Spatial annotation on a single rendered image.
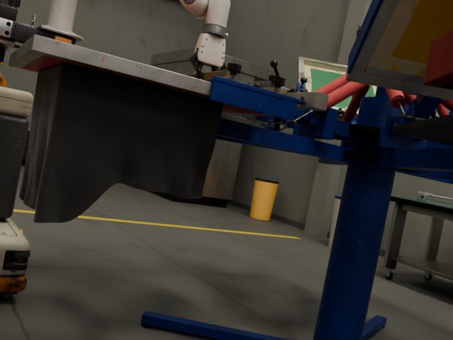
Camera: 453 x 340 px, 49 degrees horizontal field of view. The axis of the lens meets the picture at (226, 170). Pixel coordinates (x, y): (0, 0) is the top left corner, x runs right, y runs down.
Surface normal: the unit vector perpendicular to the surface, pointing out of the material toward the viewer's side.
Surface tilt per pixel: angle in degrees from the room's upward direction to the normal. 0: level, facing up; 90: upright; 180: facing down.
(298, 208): 90
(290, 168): 90
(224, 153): 90
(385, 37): 148
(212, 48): 91
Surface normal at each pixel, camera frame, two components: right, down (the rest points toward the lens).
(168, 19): 0.52, 0.12
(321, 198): -0.83, -0.15
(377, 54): -0.17, 0.85
